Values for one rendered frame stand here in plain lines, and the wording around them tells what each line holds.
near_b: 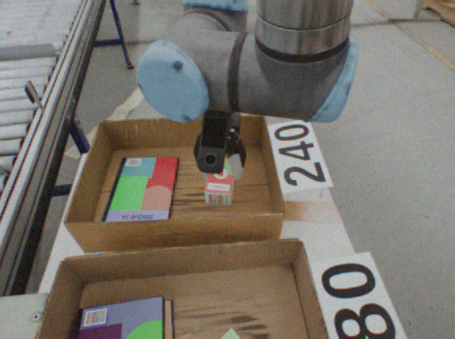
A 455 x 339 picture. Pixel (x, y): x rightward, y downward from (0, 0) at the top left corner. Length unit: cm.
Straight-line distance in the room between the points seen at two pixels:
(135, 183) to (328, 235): 42
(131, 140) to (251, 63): 52
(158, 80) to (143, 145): 46
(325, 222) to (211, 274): 26
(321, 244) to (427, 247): 112
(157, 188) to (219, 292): 26
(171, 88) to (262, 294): 38
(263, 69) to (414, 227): 151
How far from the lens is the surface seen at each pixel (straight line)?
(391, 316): 49
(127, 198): 70
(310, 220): 67
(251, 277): 59
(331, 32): 30
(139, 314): 56
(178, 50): 34
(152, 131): 77
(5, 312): 69
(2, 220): 82
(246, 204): 66
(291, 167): 61
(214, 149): 54
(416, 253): 168
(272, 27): 29
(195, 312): 57
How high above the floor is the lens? 130
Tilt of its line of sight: 47 degrees down
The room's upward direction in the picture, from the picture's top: straight up
